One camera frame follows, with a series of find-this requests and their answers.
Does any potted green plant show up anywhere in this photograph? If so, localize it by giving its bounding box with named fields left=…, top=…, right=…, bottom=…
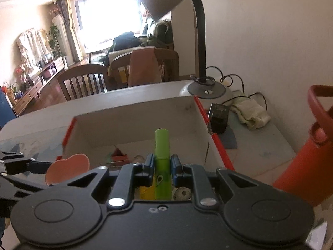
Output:
left=48, top=25, right=60, bottom=55

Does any orange flower decoration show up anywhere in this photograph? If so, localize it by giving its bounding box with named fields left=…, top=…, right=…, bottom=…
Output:
left=14, top=66, right=29, bottom=84

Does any beige sofa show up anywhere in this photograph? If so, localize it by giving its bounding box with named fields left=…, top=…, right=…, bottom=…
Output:
left=108, top=46, right=157, bottom=65

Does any red water bottle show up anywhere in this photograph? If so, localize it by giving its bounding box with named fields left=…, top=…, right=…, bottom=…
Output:
left=272, top=85, right=333, bottom=209

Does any green avocado print pen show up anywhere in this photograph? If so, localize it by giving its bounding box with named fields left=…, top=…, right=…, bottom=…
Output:
left=155, top=129, right=173, bottom=201

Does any white cloth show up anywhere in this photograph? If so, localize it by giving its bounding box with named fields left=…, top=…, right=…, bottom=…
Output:
left=230, top=97, right=271, bottom=131

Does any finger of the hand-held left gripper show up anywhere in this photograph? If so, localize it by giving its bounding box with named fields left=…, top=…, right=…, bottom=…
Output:
left=0, top=151, right=52, bottom=174
left=0, top=173, right=50, bottom=204

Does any orange cloth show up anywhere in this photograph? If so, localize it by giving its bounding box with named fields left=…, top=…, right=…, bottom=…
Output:
left=127, top=47, right=163, bottom=87

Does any dark jacket pile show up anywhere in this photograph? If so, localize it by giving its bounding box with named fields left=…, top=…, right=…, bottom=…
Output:
left=105, top=31, right=141, bottom=58

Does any white tower air conditioner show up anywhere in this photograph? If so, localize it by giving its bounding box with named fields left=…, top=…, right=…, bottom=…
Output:
left=52, top=16, right=68, bottom=63

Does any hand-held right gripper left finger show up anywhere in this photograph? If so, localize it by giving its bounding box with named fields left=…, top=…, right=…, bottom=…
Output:
left=66, top=154, right=155, bottom=209

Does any yellow eraser block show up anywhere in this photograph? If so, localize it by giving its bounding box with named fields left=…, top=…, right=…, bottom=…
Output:
left=140, top=186, right=157, bottom=201

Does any floral dust cover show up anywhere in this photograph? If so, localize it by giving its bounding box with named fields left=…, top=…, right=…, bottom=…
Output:
left=16, top=27, right=51, bottom=69

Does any black power adapter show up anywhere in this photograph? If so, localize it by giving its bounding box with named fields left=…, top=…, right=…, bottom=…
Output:
left=209, top=104, right=230, bottom=134

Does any grey and yellow curtain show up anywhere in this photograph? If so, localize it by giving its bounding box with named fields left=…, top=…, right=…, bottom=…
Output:
left=56, top=0, right=81, bottom=63

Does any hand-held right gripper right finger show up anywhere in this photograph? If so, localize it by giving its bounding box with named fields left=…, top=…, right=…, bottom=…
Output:
left=170, top=154, right=272, bottom=209

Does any white coffee table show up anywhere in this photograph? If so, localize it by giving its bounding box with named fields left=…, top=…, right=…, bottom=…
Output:
left=84, top=42, right=115, bottom=60

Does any red binder clip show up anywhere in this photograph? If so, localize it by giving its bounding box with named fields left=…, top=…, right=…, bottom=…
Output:
left=99, top=148, right=130, bottom=166

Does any pink heart-shaped dish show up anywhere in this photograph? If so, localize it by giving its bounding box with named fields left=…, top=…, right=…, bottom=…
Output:
left=45, top=154, right=91, bottom=186

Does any dark wooden chair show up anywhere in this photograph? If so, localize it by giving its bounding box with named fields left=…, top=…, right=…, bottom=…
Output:
left=57, top=64, right=108, bottom=102
left=155, top=48, right=180, bottom=82
left=111, top=53, right=133, bottom=88

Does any black lamp cable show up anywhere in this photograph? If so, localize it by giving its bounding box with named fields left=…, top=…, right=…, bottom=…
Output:
left=205, top=66, right=268, bottom=110

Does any red cardboard box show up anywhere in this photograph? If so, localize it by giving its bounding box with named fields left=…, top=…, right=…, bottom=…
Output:
left=62, top=95, right=235, bottom=201

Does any blue cabinet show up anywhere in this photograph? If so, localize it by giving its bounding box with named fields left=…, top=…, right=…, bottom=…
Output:
left=0, top=87, right=15, bottom=125

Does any wooden TV cabinet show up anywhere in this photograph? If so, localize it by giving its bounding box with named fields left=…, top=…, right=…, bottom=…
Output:
left=12, top=56, right=65, bottom=116

